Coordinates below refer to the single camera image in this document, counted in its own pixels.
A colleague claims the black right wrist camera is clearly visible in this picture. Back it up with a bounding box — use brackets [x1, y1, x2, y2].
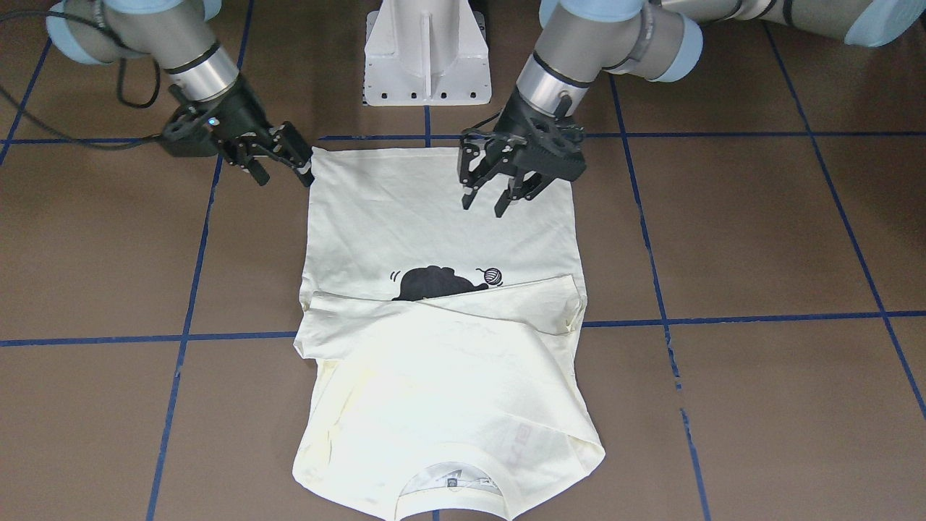
[158, 106, 218, 158]

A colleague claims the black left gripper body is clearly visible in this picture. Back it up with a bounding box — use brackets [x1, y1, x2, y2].
[457, 93, 587, 189]

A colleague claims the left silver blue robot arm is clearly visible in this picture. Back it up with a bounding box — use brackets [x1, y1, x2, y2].
[459, 1, 924, 217]

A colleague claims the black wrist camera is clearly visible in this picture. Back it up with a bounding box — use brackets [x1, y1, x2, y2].
[532, 91, 586, 149]
[158, 106, 218, 158]

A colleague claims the white camera mast with base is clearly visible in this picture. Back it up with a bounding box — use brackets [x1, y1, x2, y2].
[362, 1, 492, 108]

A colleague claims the cream long-sleeve printed shirt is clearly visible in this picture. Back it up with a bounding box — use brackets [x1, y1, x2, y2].
[292, 146, 606, 520]

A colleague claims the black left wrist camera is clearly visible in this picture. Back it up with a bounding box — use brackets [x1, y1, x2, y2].
[532, 91, 586, 149]

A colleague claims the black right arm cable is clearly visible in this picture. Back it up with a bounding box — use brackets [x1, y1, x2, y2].
[0, 0, 169, 151]

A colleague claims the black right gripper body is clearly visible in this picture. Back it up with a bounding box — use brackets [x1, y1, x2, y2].
[169, 77, 313, 171]

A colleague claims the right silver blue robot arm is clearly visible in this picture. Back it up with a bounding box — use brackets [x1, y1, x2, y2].
[46, 1, 313, 187]

